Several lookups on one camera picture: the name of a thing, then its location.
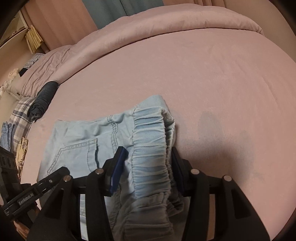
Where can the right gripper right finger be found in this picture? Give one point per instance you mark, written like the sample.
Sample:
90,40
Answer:
235,217

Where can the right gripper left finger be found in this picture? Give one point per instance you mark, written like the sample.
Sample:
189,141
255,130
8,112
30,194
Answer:
59,218

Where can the light blue strawberry pants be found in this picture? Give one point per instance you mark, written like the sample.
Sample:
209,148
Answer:
147,196

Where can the left human hand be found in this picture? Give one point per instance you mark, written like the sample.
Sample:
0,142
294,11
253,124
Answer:
22,229

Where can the yellow floral garment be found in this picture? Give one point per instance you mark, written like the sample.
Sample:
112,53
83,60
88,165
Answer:
20,155

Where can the blue folded garment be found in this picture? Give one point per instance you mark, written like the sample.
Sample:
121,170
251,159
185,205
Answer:
7,136

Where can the plaid shirt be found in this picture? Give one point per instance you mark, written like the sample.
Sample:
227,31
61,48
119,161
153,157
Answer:
21,122

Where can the dark folded garment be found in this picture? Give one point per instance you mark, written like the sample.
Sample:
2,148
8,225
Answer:
42,101

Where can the pink pillow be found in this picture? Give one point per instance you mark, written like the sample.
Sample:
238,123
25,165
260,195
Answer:
11,86

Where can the pink bed sheet mattress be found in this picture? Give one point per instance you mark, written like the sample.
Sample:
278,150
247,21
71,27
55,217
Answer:
231,92

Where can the pink duvet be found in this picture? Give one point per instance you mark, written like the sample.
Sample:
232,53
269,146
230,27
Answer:
62,63

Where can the yellow fringed lamp shade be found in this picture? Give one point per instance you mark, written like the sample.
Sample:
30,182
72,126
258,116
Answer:
33,39

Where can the pink curtain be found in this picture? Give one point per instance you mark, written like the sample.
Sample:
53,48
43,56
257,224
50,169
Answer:
63,22

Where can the teal curtain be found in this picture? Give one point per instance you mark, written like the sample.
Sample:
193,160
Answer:
103,12

